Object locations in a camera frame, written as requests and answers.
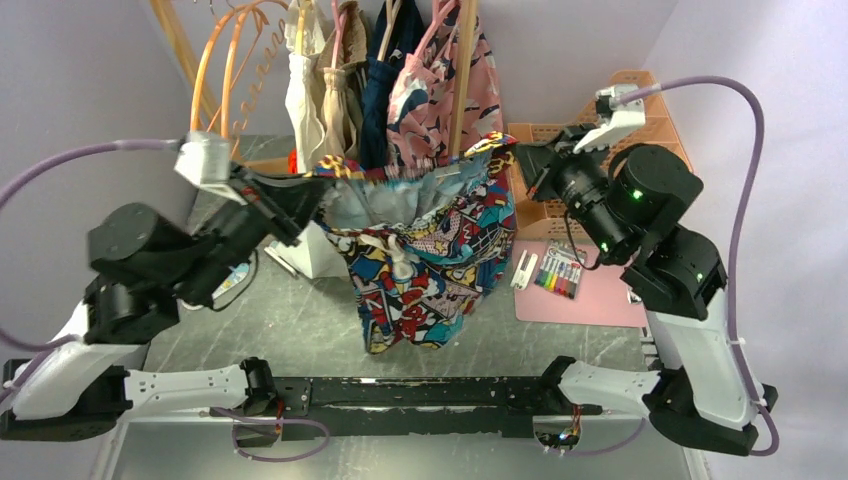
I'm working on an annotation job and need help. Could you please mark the comic print shorts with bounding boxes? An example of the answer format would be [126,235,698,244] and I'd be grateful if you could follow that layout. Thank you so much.
[310,132,517,355]

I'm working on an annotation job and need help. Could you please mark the orange hanger outer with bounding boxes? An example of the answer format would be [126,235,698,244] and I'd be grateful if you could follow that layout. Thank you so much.
[190,1,292,139]

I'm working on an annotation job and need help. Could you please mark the marker pen set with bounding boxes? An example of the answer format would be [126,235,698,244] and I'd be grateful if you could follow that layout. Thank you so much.
[534,240,587,300]

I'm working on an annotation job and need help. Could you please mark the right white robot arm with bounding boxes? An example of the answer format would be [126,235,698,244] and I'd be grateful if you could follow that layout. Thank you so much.
[514,124,778,456]

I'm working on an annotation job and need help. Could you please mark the pink floral hanging garment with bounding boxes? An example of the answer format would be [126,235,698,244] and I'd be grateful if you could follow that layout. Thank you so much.
[386,1,504,166]

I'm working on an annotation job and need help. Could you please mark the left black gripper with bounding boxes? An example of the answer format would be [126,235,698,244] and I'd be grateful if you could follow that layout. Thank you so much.
[180,159,341,305]

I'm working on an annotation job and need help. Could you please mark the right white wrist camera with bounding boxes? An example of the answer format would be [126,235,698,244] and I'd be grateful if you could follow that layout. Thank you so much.
[573,84,654,153]

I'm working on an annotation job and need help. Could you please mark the beige hanging garment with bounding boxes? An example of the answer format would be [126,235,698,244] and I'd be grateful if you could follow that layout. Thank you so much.
[316,1,370,160]

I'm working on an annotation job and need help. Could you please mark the wooden clothes rack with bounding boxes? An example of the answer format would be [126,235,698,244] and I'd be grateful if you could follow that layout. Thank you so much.
[150,1,477,159]

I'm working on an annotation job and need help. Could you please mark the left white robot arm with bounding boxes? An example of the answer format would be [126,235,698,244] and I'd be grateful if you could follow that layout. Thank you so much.
[1,167,332,442]

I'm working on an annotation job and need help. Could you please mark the white marker pens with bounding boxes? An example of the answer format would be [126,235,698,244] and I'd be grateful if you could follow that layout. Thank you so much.
[510,250,539,290]

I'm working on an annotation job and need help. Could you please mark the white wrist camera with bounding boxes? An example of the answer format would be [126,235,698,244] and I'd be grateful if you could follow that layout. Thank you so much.
[573,84,654,153]
[174,130,244,204]

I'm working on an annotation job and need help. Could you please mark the navy hanging garment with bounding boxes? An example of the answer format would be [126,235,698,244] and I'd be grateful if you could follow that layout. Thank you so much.
[359,1,425,170]

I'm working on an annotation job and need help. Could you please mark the white hanging garment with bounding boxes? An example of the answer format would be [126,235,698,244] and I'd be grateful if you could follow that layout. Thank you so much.
[265,1,347,279]

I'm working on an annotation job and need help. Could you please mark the orange hanger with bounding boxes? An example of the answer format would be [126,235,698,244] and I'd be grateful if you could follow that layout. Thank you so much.
[190,1,292,139]
[219,1,287,143]

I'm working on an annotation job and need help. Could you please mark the orange plastic file organizer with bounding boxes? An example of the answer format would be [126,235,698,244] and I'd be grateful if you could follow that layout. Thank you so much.
[507,94,694,244]

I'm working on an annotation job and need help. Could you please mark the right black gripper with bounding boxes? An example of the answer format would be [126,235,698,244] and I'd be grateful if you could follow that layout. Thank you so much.
[510,122,626,258]

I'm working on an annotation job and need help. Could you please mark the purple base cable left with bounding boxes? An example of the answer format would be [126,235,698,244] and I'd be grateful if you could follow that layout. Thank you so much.
[230,410,334,464]

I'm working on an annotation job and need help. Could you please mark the orange hanger inner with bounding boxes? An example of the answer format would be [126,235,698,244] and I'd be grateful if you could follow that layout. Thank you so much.
[219,1,287,143]

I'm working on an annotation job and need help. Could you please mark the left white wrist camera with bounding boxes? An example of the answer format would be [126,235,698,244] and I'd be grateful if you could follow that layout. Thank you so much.
[174,130,244,204]

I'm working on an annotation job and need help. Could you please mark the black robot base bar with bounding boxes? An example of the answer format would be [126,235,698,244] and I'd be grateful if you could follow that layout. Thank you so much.
[235,376,578,439]

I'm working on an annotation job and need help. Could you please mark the blue toothbrush package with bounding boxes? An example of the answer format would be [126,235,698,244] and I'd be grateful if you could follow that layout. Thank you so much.
[211,262,252,303]

